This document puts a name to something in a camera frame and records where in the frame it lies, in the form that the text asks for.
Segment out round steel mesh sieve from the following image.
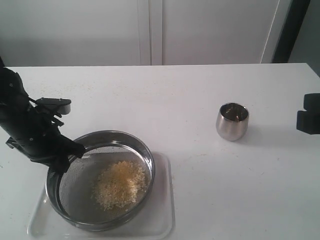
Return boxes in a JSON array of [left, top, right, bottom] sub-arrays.
[[45, 130, 156, 231]]

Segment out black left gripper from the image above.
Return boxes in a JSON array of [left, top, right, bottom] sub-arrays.
[[0, 67, 85, 174]]

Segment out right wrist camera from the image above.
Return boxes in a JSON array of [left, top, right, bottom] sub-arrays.
[[296, 93, 320, 135]]

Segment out white cabinet doors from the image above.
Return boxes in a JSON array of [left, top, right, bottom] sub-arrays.
[[0, 0, 290, 67]]

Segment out stainless steel cup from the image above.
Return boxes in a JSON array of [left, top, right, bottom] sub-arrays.
[[215, 102, 250, 142]]

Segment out yellow and white grain pile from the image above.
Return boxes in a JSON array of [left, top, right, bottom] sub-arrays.
[[93, 161, 148, 210]]

